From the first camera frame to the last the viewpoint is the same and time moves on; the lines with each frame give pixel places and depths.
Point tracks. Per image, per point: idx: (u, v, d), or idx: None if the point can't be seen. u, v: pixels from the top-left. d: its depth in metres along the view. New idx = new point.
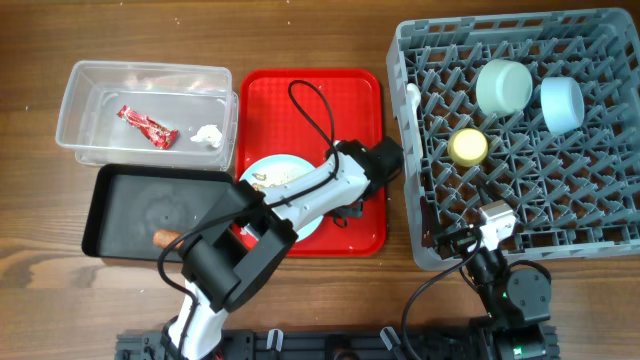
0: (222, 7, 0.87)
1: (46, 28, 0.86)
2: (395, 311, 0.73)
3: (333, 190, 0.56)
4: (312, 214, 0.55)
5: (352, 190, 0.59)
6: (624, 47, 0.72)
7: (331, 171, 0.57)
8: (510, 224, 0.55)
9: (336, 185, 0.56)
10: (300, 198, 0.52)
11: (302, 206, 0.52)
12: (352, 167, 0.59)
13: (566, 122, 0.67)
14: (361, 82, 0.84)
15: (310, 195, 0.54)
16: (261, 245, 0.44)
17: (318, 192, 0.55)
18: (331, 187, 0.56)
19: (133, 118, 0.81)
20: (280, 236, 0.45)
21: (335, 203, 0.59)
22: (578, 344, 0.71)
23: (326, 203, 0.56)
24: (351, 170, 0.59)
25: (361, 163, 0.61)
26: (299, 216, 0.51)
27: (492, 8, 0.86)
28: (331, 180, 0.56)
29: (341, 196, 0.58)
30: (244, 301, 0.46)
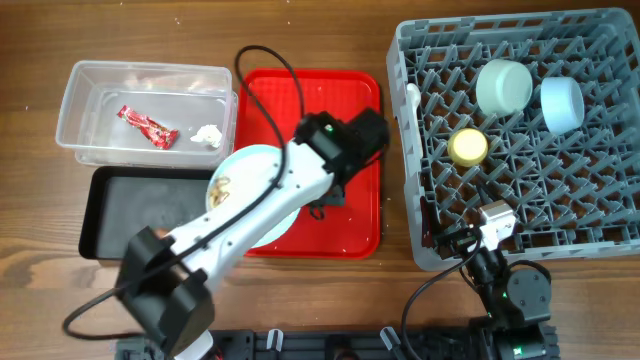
0: (221, 7, 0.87)
1: (46, 27, 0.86)
2: (395, 311, 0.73)
3: (276, 202, 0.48)
4: (252, 236, 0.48)
5: (305, 195, 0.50)
6: (624, 46, 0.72)
7: (271, 179, 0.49)
8: (510, 224, 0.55)
9: (277, 200, 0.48)
10: (225, 230, 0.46)
11: (224, 242, 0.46)
12: (303, 167, 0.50)
13: (566, 122, 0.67)
14: (360, 85, 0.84)
15: (240, 223, 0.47)
16: (172, 309, 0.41)
17: (255, 213, 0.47)
18: (271, 205, 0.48)
19: (133, 118, 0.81)
20: (199, 292, 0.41)
21: (291, 208, 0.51)
22: (578, 344, 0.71)
23: (270, 219, 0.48)
24: (302, 173, 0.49)
25: (325, 148, 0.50)
26: (219, 259, 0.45)
27: (492, 8, 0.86)
28: (268, 195, 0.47)
29: (290, 206, 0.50)
30: (186, 340, 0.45)
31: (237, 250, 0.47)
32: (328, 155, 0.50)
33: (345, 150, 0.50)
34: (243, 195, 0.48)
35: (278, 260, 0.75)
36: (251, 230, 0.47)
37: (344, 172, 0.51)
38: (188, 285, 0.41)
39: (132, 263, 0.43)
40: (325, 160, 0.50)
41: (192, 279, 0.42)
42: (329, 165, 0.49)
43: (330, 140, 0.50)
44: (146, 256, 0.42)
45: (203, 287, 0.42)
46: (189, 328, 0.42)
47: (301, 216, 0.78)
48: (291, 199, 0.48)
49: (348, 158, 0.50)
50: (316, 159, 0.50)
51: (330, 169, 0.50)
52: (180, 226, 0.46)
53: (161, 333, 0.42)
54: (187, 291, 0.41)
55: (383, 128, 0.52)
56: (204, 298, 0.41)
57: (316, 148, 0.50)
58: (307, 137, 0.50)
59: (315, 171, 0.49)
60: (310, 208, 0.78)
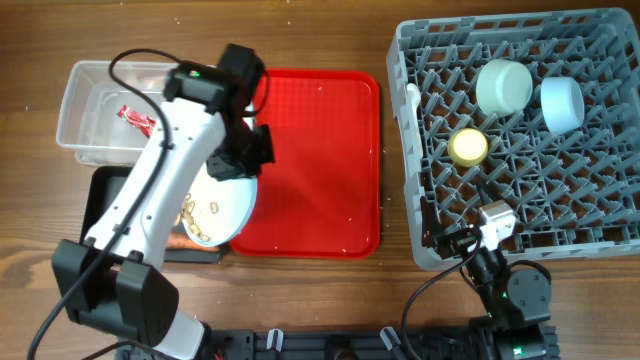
0: (222, 7, 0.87)
1: (46, 27, 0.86)
2: (395, 311, 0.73)
3: (177, 162, 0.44)
4: (171, 202, 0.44)
5: (205, 144, 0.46)
6: (624, 46, 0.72)
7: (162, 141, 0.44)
8: (510, 224, 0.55)
9: (177, 160, 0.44)
10: (139, 208, 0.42)
11: (143, 218, 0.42)
12: (189, 117, 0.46)
13: (566, 122, 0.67)
14: (360, 85, 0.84)
15: (151, 196, 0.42)
16: (125, 297, 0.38)
17: (159, 180, 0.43)
18: (174, 165, 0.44)
19: (133, 118, 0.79)
20: (137, 273, 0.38)
21: (198, 161, 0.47)
22: (578, 344, 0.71)
23: (180, 178, 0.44)
24: (186, 121, 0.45)
25: (205, 89, 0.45)
26: (145, 236, 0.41)
27: (493, 8, 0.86)
28: (164, 159, 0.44)
29: (196, 158, 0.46)
30: (164, 319, 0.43)
31: (161, 221, 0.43)
32: (207, 95, 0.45)
33: (227, 84, 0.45)
34: (139, 166, 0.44)
35: (278, 260, 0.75)
36: (165, 196, 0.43)
37: (229, 112, 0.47)
38: (125, 270, 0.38)
39: (62, 281, 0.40)
40: (210, 102, 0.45)
41: (125, 264, 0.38)
42: (210, 107, 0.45)
43: (210, 78, 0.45)
44: (72, 265, 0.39)
45: (140, 266, 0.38)
46: (155, 304, 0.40)
47: (300, 216, 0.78)
48: (191, 152, 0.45)
49: (228, 91, 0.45)
50: (196, 107, 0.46)
51: (214, 109, 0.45)
52: (93, 227, 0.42)
53: (130, 328, 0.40)
54: (124, 277, 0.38)
55: (248, 63, 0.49)
56: (144, 276, 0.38)
57: (194, 92, 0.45)
58: (177, 86, 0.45)
59: (198, 117, 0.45)
60: (310, 209, 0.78)
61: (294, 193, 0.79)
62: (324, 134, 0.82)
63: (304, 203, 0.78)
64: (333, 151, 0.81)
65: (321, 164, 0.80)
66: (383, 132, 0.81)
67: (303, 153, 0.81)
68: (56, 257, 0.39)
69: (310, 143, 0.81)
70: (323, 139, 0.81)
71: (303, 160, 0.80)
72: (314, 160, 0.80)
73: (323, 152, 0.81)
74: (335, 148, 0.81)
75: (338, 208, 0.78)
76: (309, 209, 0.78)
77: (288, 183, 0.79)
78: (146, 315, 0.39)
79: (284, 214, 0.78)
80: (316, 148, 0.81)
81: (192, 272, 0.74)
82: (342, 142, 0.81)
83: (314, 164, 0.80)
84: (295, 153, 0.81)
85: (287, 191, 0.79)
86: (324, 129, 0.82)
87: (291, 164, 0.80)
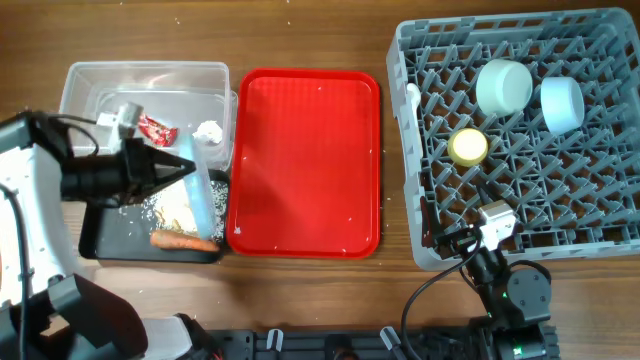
0: (222, 7, 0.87)
1: (46, 27, 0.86)
2: (395, 311, 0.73)
3: (28, 198, 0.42)
4: (54, 225, 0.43)
5: (46, 170, 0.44)
6: (624, 46, 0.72)
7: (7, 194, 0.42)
8: (510, 224, 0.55)
9: (27, 197, 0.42)
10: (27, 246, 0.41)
11: (38, 252, 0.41)
12: (12, 163, 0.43)
13: (566, 122, 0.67)
14: (360, 85, 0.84)
15: (28, 234, 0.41)
16: (71, 317, 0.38)
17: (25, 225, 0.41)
18: (28, 201, 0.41)
19: None
20: (64, 287, 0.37)
21: (56, 186, 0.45)
22: (578, 344, 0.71)
23: (46, 204, 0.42)
24: (10, 168, 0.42)
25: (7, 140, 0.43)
26: (53, 261, 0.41)
27: (493, 8, 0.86)
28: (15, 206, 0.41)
29: (48, 182, 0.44)
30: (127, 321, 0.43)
31: (57, 244, 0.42)
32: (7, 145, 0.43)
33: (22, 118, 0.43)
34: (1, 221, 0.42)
35: (278, 260, 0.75)
36: (43, 226, 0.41)
37: (49, 146, 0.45)
38: (53, 294, 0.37)
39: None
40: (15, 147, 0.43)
41: (50, 290, 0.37)
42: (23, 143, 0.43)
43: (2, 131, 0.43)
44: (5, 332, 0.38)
45: (63, 281, 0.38)
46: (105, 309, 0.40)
47: (303, 219, 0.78)
48: (37, 183, 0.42)
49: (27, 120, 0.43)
50: (12, 158, 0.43)
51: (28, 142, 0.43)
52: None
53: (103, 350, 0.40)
54: (58, 298, 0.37)
55: None
56: (74, 283, 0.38)
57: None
58: None
59: (20, 157, 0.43)
60: (311, 209, 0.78)
61: (294, 192, 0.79)
62: (323, 133, 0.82)
63: (303, 202, 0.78)
64: (331, 151, 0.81)
65: (318, 164, 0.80)
66: (382, 132, 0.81)
67: (301, 153, 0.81)
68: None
69: (310, 144, 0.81)
70: (323, 139, 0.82)
71: (302, 160, 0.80)
72: (311, 161, 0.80)
73: (322, 152, 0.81)
74: (335, 148, 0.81)
75: (338, 208, 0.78)
76: (309, 209, 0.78)
77: (286, 184, 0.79)
78: (104, 319, 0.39)
79: (285, 213, 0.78)
80: (316, 148, 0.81)
81: (192, 272, 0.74)
82: (341, 143, 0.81)
83: (312, 163, 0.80)
84: (294, 154, 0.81)
85: (285, 192, 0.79)
86: (324, 128, 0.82)
87: (290, 165, 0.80)
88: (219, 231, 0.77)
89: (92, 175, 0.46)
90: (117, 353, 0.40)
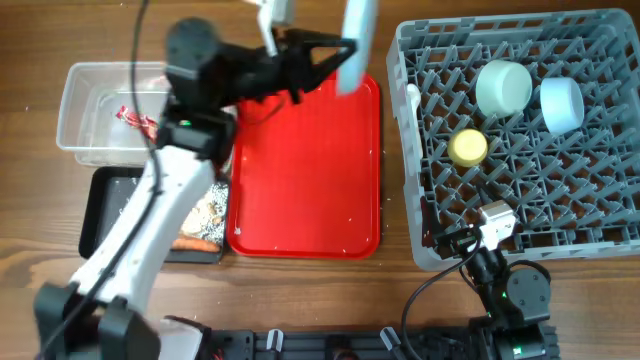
0: (222, 8, 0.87)
1: (46, 28, 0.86)
2: (394, 311, 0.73)
3: (159, 209, 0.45)
4: (161, 240, 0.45)
5: (192, 188, 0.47)
6: (624, 47, 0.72)
7: (150, 186, 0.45)
8: (510, 224, 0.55)
9: (165, 204, 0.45)
10: (125, 253, 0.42)
11: (129, 263, 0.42)
12: (174, 166, 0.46)
13: (566, 123, 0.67)
14: (360, 86, 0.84)
15: (133, 244, 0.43)
16: (105, 340, 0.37)
17: (143, 229, 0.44)
18: (163, 210, 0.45)
19: (132, 118, 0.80)
20: (119, 318, 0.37)
21: (186, 205, 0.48)
22: (578, 344, 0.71)
23: (167, 224, 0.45)
24: (176, 170, 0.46)
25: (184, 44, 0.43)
26: (132, 279, 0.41)
27: (492, 9, 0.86)
28: (150, 204, 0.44)
29: (186, 199, 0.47)
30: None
31: (149, 262, 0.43)
32: (186, 88, 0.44)
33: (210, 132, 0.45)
34: (174, 215, 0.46)
35: (278, 260, 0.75)
36: (152, 235, 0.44)
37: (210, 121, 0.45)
38: (107, 316, 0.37)
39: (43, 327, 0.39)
40: (206, 55, 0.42)
41: (108, 309, 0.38)
42: (200, 155, 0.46)
43: (180, 67, 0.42)
44: (54, 309, 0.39)
45: (122, 310, 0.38)
46: (138, 349, 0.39)
47: (303, 218, 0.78)
48: (181, 194, 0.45)
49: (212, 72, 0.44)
50: (184, 157, 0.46)
51: (202, 157, 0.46)
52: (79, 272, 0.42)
53: None
54: (107, 322, 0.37)
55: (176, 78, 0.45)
56: (128, 318, 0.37)
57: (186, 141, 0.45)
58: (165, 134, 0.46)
59: (189, 165, 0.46)
60: (311, 209, 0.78)
61: (293, 192, 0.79)
62: (323, 134, 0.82)
63: (304, 202, 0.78)
64: (331, 152, 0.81)
65: (318, 164, 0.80)
66: (383, 132, 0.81)
67: (301, 153, 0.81)
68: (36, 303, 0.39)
69: (310, 144, 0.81)
70: (323, 140, 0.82)
71: (302, 160, 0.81)
72: (311, 161, 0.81)
73: (322, 152, 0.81)
74: (335, 148, 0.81)
75: (338, 208, 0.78)
76: (309, 209, 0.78)
77: (285, 184, 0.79)
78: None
79: (284, 213, 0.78)
80: (316, 149, 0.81)
81: (192, 272, 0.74)
82: (341, 143, 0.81)
83: (312, 163, 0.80)
84: (294, 155, 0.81)
85: (285, 191, 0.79)
86: (324, 129, 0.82)
87: (290, 165, 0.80)
88: (219, 232, 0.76)
89: (252, 80, 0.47)
90: None
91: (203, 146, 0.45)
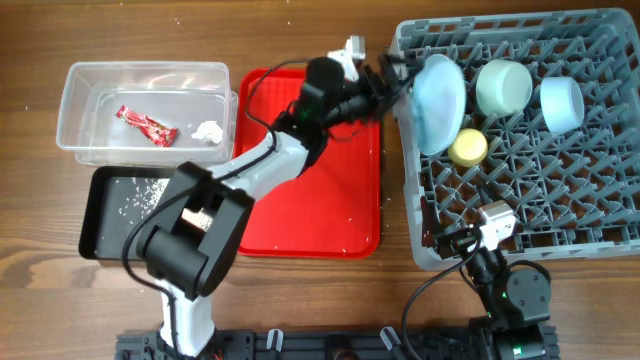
0: (222, 7, 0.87)
1: (46, 27, 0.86)
2: (394, 311, 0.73)
3: (275, 161, 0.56)
4: (263, 188, 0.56)
5: (292, 164, 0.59)
6: (625, 46, 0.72)
7: (270, 145, 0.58)
8: (510, 224, 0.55)
9: (277, 158, 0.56)
10: (244, 172, 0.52)
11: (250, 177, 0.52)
12: (288, 142, 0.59)
13: (566, 122, 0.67)
14: None
15: (251, 169, 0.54)
16: (220, 217, 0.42)
17: (260, 165, 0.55)
18: (273, 161, 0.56)
19: (133, 118, 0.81)
20: (231, 211, 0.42)
21: (281, 178, 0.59)
22: (577, 344, 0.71)
23: (269, 181, 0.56)
24: (287, 141, 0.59)
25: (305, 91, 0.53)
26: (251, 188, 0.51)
27: (493, 8, 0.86)
28: (268, 155, 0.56)
29: (289, 165, 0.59)
30: (220, 276, 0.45)
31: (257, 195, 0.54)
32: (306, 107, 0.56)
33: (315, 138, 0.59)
34: (278, 173, 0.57)
35: (278, 260, 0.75)
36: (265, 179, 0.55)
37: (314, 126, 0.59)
38: (224, 205, 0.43)
39: (172, 191, 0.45)
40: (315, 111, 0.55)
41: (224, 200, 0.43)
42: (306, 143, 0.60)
43: (311, 86, 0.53)
44: (187, 181, 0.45)
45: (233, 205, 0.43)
46: (231, 247, 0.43)
47: (305, 218, 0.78)
48: (288, 158, 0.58)
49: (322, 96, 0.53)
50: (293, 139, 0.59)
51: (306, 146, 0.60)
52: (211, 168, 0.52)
53: (192, 264, 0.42)
54: (224, 206, 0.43)
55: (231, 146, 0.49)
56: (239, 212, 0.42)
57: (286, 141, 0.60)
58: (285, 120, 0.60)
59: (295, 144, 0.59)
60: (313, 208, 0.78)
61: (295, 190, 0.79)
62: None
63: (304, 201, 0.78)
64: (331, 151, 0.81)
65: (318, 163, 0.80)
66: (383, 132, 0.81)
67: None
68: (179, 171, 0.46)
69: None
70: None
71: None
72: None
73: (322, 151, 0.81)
74: (335, 147, 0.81)
75: (338, 208, 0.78)
76: (309, 208, 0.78)
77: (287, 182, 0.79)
78: (224, 250, 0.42)
79: (285, 211, 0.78)
80: None
81: None
82: (342, 142, 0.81)
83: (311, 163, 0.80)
84: None
85: (285, 189, 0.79)
86: None
87: None
88: None
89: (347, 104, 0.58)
90: (193, 277, 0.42)
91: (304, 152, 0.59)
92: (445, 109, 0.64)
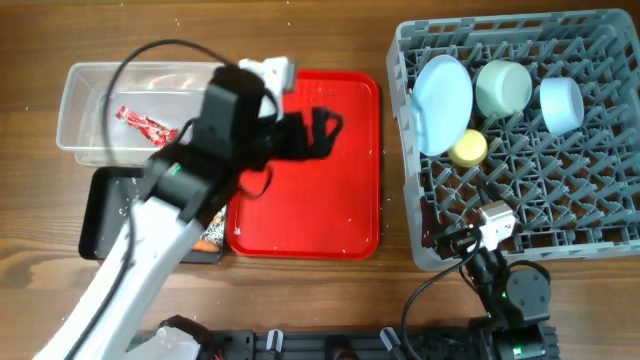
0: (222, 7, 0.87)
1: (46, 28, 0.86)
2: (395, 311, 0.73)
3: (133, 288, 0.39)
4: (135, 314, 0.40)
5: (171, 259, 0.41)
6: (624, 47, 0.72)
7: (125, 258, 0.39)
8: (510, 224, 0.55)
9: (135, 281, 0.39)
10: (89, 336, 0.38)
11: (93, 350, 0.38)
12: (158, 225, 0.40)
13: (566, 122, 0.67)
14: (360, 86, 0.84)
15: (98, 326, 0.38)
16: None
17: (114, 304, 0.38)
18: (131, 291, 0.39)
19: (133, 118, 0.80)
20: None
21: (169, 265, 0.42)
22: (577, 344, 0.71)
23: (144, 296, 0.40)
24: (154, 230, 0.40)
25: (215, 97, 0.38)
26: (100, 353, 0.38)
27: (492, 9, 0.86)
28: (119, 280, 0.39)
29: (176, 250, 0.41)
30: None
31: (123, 336, 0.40)
32: (201, 128, 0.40)
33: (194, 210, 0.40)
34: (147, 292, 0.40)
35: (278, 260, 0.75)
36: (136, 314, 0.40)
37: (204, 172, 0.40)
38: None
39: None
40: (220, 129, 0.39)
41: None
42: (185, 216, 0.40)
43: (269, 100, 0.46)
44: None
45: None
46: None
47: (305, 218, 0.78)
48: (157, 268, 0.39)
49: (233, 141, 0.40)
50: (167, 211, 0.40)
51: (188, 219, 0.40)
52: (50, 342, 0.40)
53: None
54: None
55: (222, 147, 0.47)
56: None
57: (174, 190, 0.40)
58: (151, 192, 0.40)
59: (169, 228, 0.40)
60: (313, 208, 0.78)
61: (295, 190, 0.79)
62: None
63: (304, 201, 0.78)
64: (331, 151, 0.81)
65: (319, 164, 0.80)
66: (383, 133, 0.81)
67: None
68: None
69: None
70: None
71: None
72: (312, 161, 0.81)
73: None
74: (335, 147, 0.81)
75: (338, 208, 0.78)
76: (309, 209, 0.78)
77: (287, 182, 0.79)
78: None
79: (285, 211, 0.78)
80: None
81: (192, 273, 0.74)
82: (342, 144, 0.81)
83: (312, 163, 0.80)
84: None
85: (286, 190, 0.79)
86: None
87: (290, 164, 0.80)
88: (219, 232, 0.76)
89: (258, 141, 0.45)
90: None
91: (208, 186, 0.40)
92: (451, 115, 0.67)
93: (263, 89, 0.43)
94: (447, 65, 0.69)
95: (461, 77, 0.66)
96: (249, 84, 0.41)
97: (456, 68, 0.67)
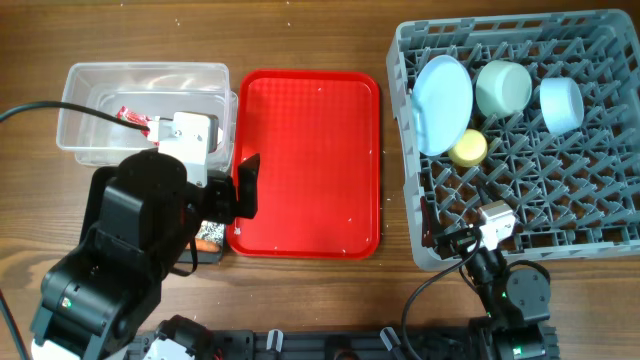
0: (222, 8, 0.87)
1: (46, 28, 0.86)
2: (395, 311, 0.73)
3: None
4: None
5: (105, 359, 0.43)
6: (624, 48, 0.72)
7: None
8: (510, 224, 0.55)
9: None
10: None
11: None
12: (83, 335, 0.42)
13: (566, 123, 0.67)
14: (360, 86, 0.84)
15: None
16: None
17: None
18: None
19: (133, 118, 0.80)
20: None
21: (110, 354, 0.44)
22: (578, 344, 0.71)
23: None
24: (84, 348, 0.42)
25: (117, 204, 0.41)
26: None
27: (492, 9, 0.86)
28: None
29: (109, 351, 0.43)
30: None
31: None
32: (116, 228, 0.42)
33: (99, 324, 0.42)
34: None
35: (278, 260, 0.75)
36: None
37: (104, 290, 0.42)
38: None
39: None
40: (126, 236, 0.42)
41: None
42: (100, 326, 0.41)
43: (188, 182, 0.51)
44: None
45: None
46: None
47: (305, 218, 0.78)
48: None
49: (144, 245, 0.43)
50: (87, 317, 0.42)
51: (100, 331, 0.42)
52: None
53: None
54: None
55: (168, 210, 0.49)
56: None
57: (82, 317, 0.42)
58: (70, 301, 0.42)
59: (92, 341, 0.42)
60: (313, 209, 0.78)
61: (295, 191, 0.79)
62: (324, 133, 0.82)
63: (304, 202, 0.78)
64: (331, 151, 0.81)
65: (319, 164, 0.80)
66: (383, 133, 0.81)
67: (302, 153, 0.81)
68: None
69: (310, 144, 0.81)
70: (323, 138, 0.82)
71: (301, 160, 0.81)
72: (311, 162, 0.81)
73: (322, 152, 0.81)
74: (335, 148, 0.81)
75: (338, 208, 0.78)
76: (309, 209, 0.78)
77: (286, 183, 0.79)
78: None
79: (284, 212, 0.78)
80: (316, 148, 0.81)
81: (192, 273, 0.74)
82: (341, 144, 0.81)
83: (312, 164, 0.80)
84: (294, 154, 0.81)
85: (286, 191, 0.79)
86: (324, 128, 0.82)
87: (290, 165, 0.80)
88: (219, 232, 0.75)
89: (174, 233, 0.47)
90: None
91: (115, 308, 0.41)
92: (452, 115, 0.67)
93: (184, 178, 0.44)
94: (447, 65, 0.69)
95: (461, 77, 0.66)
96: (162, 179, 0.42)
97: (456, 68, 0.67)
